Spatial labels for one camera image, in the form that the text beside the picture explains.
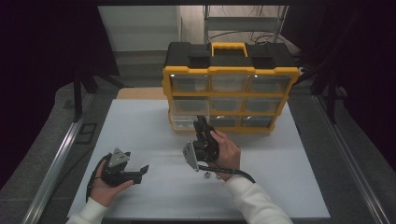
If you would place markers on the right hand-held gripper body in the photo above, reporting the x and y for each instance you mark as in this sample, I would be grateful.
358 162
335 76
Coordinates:
204 149

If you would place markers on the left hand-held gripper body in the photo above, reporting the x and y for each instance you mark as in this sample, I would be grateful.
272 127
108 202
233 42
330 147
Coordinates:
113 175

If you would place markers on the clear plastic drawer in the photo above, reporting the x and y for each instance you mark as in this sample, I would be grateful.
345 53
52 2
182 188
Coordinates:
183 123

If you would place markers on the yellow black organizer cabinet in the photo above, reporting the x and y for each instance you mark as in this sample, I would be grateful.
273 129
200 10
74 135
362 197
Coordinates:
230 59

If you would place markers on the person's left hand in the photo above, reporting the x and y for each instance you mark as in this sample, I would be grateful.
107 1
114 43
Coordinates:
104 193

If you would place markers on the person's right hand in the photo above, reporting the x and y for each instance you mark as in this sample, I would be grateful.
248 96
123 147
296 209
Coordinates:
229 158

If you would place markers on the set of clear compartments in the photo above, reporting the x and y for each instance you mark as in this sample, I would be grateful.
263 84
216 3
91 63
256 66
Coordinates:
236 104

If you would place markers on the wooden board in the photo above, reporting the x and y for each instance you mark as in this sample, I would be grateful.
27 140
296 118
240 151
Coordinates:
140 93

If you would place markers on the black stand legs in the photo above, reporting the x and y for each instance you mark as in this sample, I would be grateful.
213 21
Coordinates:
330 93
81 90

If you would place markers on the metal shelf rack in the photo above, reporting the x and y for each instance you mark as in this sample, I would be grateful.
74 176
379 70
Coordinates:
243 23

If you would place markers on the dark curtain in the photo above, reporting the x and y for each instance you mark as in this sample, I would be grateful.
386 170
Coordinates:
37 62
361 62

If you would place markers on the aluminium rail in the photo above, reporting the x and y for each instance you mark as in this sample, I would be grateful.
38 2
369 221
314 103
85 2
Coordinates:
56 168
348 161

